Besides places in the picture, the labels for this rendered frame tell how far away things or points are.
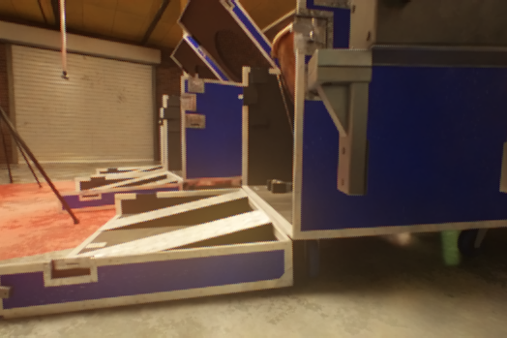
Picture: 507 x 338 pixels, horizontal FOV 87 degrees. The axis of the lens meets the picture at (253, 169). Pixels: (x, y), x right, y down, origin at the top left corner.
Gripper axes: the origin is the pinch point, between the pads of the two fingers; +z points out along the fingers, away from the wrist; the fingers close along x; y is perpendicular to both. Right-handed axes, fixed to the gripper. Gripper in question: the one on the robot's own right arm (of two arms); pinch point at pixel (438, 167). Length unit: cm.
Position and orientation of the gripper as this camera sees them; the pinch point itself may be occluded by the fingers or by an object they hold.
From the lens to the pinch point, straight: 25.1
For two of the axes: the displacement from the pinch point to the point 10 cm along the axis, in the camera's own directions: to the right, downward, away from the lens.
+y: -0.1, 0.9, -10.0
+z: -0.1, 10.0, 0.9
